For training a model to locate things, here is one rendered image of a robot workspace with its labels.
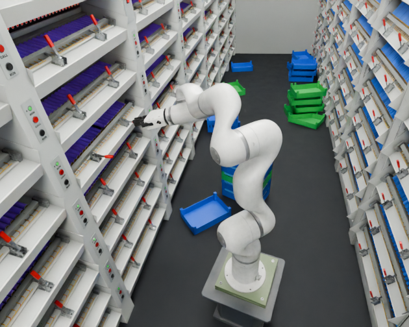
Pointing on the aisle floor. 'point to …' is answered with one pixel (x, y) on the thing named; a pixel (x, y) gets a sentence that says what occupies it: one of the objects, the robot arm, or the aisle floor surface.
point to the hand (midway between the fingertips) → (138, 121)
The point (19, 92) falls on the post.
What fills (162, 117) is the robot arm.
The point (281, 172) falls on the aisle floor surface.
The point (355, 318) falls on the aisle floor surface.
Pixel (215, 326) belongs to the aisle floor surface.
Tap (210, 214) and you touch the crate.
